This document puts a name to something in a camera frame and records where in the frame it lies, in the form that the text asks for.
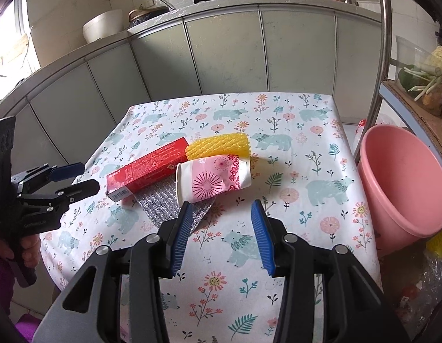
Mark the person's left hand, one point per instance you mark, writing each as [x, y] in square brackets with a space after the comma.
[31, 252]

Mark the white basin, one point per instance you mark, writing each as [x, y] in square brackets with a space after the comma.
[103, 25]

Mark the pink plastic basin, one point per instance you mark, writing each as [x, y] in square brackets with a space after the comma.
[403, 185]

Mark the grey kitchen cabinet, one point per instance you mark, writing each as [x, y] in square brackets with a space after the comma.
[224, 50]

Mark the silver dishcloth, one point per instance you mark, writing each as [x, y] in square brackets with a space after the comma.
[160, 203]

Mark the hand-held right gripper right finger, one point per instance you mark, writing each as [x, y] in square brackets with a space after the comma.
[262, 239]

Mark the green pepper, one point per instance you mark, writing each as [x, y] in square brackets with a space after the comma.
[406, 78]

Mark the red cardboard box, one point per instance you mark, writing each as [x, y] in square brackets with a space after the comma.
[145, 168]

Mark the person's purple clothing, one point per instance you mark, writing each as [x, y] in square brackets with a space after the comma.
[2, 293]

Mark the clear garbage bag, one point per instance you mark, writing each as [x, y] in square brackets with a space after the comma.
[421, 293]

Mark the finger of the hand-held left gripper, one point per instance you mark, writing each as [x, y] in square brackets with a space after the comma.
[81, 189]
[69, 171]

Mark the window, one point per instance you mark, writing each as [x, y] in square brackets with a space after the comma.
[17, 35]

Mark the napa cabbage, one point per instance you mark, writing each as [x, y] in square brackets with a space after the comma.
[440, 59]

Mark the yellow foam net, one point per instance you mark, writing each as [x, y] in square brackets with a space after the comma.
[217, 144]

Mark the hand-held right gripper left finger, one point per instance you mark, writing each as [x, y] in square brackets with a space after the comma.
[179, 243]

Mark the yellow plastic object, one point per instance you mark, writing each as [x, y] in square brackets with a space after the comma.
[439, 244]

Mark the metal storage rack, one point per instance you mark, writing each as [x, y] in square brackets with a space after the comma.
[383, 43]

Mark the green onions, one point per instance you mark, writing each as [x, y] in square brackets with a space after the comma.
[426, 84]

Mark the pink patterned paper cup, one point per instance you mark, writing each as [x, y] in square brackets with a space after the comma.
[213, 178]

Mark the clear measuring jug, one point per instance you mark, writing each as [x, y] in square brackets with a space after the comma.
[406, 53]

